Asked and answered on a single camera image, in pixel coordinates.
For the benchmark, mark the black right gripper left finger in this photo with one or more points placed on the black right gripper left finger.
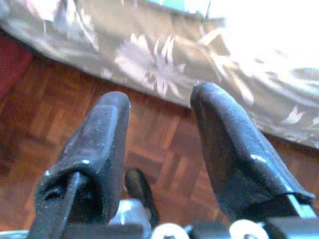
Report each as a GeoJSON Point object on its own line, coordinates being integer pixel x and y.
{"type": "Point", "coordinates": [99, 149]}

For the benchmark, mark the red cloth cover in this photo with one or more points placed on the red cloth cover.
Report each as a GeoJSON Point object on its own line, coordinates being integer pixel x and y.
{"type": "Point", "coordinates": [12, 64]}

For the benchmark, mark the teal flat object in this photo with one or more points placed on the teal flat object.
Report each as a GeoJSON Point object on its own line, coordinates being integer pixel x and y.
{"type": "Point", "coordinates": [179, 4]}

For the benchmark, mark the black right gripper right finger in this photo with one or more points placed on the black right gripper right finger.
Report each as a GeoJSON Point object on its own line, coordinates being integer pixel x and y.
{"type": "Point", "coordinates": [234, 149]}

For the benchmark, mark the grey floral bed sheet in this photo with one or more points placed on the grey floral bed sheet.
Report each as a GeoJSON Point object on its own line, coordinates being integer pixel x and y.
{"type": "Point", "coordinates": [149, 62]}

